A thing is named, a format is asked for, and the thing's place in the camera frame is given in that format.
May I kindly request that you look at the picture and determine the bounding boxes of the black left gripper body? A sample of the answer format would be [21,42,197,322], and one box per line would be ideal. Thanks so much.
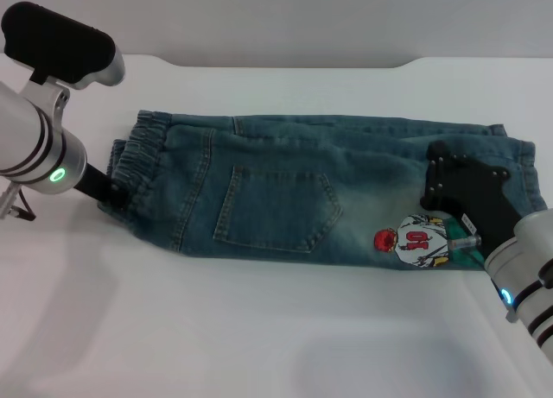
[75,162,118,205]

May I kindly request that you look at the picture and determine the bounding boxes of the blue denim shorts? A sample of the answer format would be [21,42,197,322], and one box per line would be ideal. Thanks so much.
[97,109,548,272]

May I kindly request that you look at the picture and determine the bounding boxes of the silver cable connector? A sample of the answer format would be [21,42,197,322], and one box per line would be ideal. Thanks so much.
[448,235,488,270]

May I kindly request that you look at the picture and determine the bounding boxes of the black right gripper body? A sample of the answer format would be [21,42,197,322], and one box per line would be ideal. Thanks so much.
[418,155,524,261]

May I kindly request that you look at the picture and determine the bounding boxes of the dark thin cable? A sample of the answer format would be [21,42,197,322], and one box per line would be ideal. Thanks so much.
[10,189,36,221]

